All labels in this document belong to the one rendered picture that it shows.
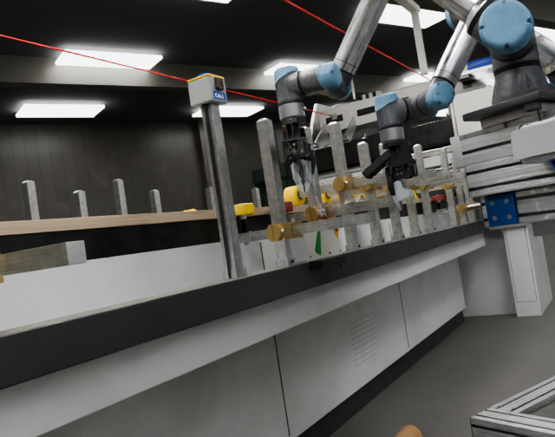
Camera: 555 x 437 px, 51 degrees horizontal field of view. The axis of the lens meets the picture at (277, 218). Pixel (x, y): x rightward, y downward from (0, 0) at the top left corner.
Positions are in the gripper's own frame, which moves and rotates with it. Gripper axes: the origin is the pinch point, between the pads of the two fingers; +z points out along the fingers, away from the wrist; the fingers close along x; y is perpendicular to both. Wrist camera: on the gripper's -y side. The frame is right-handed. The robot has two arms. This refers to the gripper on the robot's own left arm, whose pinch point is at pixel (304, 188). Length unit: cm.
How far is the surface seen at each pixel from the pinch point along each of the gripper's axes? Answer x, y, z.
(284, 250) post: -8.4, 2.9, 17.0
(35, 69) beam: -356, -447, -228
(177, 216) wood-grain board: -34.7, 15.0, 3.0
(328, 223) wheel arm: 5.6, 3.5, 11.3
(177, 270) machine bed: -36.2, 17.2, 17.8
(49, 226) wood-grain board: -49, 55, 3
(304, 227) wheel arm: -1.7, 0.9, 11.4
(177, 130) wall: -356, -917, -229
